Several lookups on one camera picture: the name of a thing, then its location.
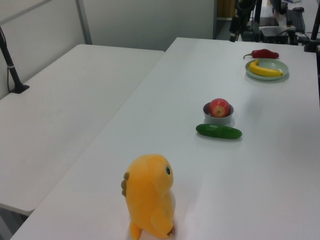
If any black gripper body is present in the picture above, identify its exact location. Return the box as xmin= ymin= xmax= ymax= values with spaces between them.
xmin=235 ymin=0 xmax=257 ymax=20

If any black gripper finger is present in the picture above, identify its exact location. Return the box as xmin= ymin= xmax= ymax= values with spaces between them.
xmin=238 ymin=16 xmax=248 ymax=36
xmin=229 ymin=14 xmax=240 ymax=43

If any red chili pepper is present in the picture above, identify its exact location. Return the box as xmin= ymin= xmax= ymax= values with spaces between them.
xmin=243 ymin=48 xmax=280 ymax=60

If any pale green plastic plate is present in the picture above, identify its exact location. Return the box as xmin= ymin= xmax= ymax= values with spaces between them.
xmin=244 ymin=58 xmax=290 ymax=81

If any yellow banana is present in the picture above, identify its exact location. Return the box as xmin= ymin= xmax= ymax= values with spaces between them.
xmin=249 ymin=59 xmax=284 ymax=77

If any black keyboard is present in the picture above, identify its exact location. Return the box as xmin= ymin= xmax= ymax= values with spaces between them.
xmin=286 ymin=8 xmax=306 ymax=32

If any red apple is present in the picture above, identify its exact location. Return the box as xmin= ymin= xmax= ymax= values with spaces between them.
xmin=209 ymin=98 xmax=230 ymax=118

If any small grey bowl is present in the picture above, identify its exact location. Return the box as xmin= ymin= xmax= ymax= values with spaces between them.
xmin=202 ymin=101 xmax=235 ymax=124

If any green cucumber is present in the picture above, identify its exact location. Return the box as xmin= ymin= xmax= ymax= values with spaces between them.
xmin=195 ymin=123 xmax=243 ymax=140

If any yellow plush toy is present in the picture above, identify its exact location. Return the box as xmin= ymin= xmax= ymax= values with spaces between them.
xmin=120 ymin=153 xmax=178 ymax=240

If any white side table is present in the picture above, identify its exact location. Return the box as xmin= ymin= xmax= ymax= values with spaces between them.
xmin=0 ymin=44 xmax=166 ymax=217

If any black pole with flat base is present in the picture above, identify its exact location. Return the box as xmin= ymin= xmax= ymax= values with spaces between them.
xmin=0 ymin=26 xmax=30 ymax=95

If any black camera stand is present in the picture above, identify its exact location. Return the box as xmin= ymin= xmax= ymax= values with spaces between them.
xmin=303 ymin=14 xmax=320 ymax=53

